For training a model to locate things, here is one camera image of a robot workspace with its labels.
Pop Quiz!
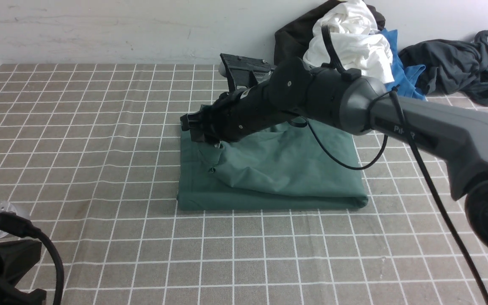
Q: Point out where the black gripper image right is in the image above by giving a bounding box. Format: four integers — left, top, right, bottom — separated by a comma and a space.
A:
180, 83, 296, 144

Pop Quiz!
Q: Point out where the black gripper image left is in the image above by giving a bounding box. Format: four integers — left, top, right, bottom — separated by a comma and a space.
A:
0, 239, 47, 305

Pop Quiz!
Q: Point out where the green long sleeve shirt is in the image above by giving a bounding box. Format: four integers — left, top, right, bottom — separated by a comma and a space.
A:
177, 120, 369, 211

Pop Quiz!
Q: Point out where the white crumpled shirt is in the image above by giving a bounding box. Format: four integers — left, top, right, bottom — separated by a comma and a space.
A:
303, 0, 394, 84

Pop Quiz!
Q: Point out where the blue t-shirt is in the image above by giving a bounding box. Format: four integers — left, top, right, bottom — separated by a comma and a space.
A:
381, 28, 426, 100

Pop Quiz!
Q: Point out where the black garment in pile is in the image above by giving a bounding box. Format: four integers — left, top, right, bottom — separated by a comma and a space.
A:
274, 0, 386, 64

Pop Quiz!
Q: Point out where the grey checkered tablecloth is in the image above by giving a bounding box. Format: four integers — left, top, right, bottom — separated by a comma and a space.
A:
0, 64, 484, 305

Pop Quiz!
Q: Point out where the dark grey crumpled garment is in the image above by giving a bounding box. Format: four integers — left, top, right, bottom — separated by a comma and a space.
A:
399, 30, 488, 107

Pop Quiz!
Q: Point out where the wrist camera image right arm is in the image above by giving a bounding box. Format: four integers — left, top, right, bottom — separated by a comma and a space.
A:
218, 53, 276, 92

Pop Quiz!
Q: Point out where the black cable image left arm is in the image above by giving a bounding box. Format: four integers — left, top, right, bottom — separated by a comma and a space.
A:
0, 212, 65, 305

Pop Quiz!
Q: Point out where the black cable image arm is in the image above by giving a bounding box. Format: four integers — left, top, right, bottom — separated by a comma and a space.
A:
288, 25, 488, 305
0, 212, 65, 305

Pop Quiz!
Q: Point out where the black cable image right arm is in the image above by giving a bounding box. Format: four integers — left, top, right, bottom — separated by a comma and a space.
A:
288, 25, 488, 305

